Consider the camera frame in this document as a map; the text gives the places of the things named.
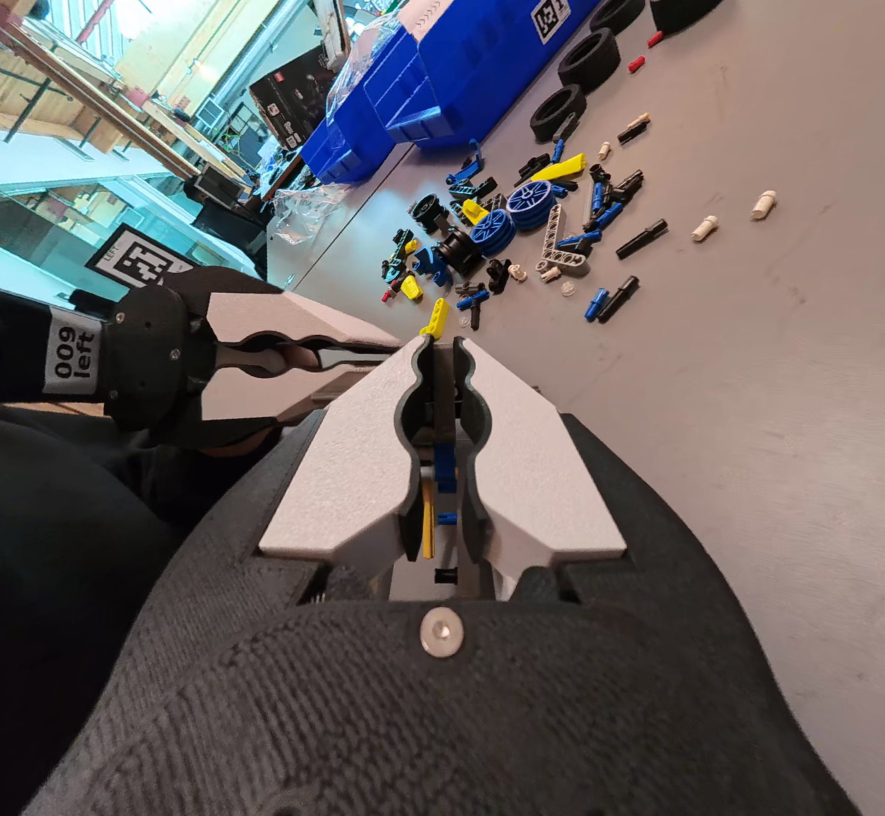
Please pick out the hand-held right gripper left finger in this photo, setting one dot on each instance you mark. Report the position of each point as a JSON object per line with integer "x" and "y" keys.
{"x": 339, "y": 470}

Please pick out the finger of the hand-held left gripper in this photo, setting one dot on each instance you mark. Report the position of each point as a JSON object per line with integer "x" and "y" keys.
{"x": 263, "y": 397}
{"x": 290, "y": 315}

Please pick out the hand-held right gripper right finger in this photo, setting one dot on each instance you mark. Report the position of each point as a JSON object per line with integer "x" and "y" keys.
{"x": 553, "y": 477}

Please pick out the blue grey lego sub-assembly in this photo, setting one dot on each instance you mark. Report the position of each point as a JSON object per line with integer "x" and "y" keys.
{"x": 446, "y": 470}

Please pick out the pile of loose lego pieces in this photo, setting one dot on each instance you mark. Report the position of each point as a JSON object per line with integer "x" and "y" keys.
{"x": 532, "y": 204}

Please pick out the person's left hand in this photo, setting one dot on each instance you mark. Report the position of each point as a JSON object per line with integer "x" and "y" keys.
{"x": 301, "y": 358}

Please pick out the black white marker sign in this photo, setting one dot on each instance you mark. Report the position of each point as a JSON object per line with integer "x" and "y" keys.
{"x": 138, "y": 256}

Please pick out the clear plastic bag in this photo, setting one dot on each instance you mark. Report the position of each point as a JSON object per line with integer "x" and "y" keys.
{"x": 304, "y": 211}
{"x": 366, "y": 62}

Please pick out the blue storage bin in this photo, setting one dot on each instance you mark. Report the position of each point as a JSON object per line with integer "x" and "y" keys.
{"x": 346, "y": 145}
{"x": 484, "y": 48}

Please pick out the black cardboard box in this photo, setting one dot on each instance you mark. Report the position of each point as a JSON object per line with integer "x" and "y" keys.
{"x": 294, "y": 93}

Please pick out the person's dark clothed torso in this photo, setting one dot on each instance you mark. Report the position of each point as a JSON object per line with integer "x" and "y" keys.
{"x": 69, "y": 588}

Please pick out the white paper packet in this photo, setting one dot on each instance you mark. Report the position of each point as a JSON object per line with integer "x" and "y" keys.
{"x": 435, "y": 3}

